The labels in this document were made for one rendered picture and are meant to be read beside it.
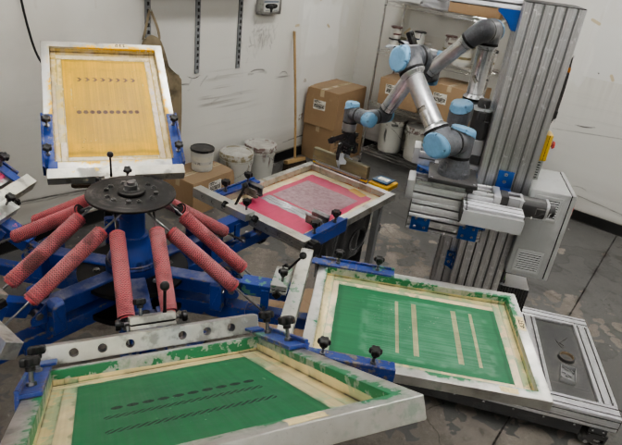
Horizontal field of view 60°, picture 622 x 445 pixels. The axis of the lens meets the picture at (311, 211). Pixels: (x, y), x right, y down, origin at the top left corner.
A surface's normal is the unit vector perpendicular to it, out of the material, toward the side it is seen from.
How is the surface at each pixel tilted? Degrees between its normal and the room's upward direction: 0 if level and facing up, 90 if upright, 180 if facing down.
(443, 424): 0
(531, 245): 90
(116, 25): 90
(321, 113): 90
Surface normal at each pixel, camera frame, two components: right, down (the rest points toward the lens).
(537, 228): -0.23, 0.41
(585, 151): -0.61, 0.29
